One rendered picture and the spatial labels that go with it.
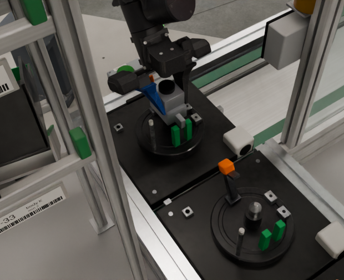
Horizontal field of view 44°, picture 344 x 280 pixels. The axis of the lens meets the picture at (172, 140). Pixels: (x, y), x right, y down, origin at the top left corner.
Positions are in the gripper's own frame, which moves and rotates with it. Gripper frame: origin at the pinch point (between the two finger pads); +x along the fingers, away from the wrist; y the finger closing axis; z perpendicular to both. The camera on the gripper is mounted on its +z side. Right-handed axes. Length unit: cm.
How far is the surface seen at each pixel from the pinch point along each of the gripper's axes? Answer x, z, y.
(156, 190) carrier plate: 15.5, 1.5, -9.6
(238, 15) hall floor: 30, -161, 125
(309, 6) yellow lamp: -8.8, 20.0, 16.9
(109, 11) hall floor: 3, -206, 62
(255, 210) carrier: 17.5, 19.1, -0.5
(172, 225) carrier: 19.5, 8.0, -11.0
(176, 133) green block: 7.6, 0.4, -1.6
